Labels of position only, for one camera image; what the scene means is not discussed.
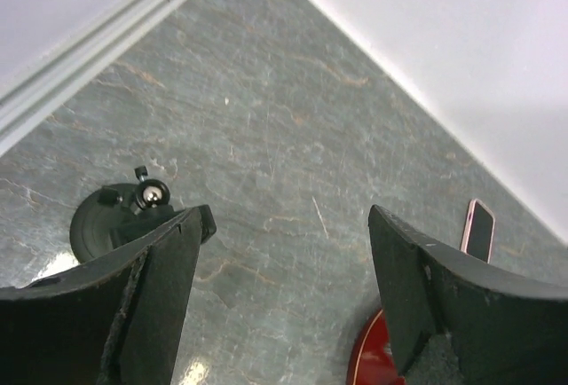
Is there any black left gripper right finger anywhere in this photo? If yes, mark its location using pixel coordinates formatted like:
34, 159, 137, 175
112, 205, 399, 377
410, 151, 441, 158
368, 205, 567, 384

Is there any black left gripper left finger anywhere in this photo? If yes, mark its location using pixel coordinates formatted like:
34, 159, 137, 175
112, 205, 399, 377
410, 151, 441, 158
1, 205, 212, 384

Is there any pink smartphone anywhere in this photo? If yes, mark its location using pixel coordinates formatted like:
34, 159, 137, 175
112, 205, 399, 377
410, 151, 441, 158
461, 199, 495, 263

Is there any black phone stand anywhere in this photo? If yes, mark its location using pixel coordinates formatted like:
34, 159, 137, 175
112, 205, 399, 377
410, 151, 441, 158
69, 166, 182, 263

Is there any red round tray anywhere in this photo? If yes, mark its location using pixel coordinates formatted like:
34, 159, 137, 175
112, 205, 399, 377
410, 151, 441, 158
345, 308, 406, 385

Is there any aluminium frame rail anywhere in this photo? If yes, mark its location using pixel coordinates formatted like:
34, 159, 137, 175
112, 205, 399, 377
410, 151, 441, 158
1, 0, 186, 153

